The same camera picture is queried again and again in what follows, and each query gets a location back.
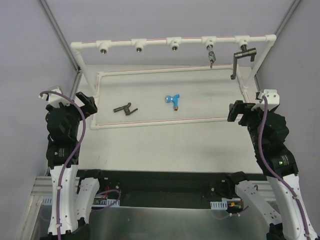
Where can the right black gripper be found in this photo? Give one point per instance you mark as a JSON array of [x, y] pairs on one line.
[[238, 111]]

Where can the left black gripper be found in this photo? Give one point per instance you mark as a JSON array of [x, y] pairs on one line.
[[87, 102]]

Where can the dark bronze faucet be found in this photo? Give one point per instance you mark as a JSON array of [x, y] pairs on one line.
[[126, 109]]

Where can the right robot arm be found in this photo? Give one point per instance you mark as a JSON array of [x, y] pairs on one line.
[[268, 131]]

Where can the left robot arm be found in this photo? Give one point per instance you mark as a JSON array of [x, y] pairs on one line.
[[71, 202]]

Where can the dark long-spout faucet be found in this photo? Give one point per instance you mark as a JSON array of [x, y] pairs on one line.
[[244, 53]]

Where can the blue plastic faucet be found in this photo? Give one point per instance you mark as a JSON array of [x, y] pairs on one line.
[[173, 99]]

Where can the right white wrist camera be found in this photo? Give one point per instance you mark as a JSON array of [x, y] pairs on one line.
[[273, 99]]

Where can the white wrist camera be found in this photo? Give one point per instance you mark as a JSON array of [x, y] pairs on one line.
[[53, 99], [273, 99]]

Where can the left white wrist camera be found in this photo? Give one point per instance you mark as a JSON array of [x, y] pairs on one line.
[[53, 99]]

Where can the chrome faucet on frame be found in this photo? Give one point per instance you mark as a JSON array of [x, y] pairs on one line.
[[211, 55]]

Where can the white PVC pipe frame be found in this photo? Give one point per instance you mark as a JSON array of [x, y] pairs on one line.
[[174, 43]]

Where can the right white cable duct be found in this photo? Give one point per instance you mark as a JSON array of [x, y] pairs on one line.
[[219, 205]]

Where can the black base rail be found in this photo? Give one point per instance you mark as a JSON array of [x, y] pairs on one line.
[[178, 190]]

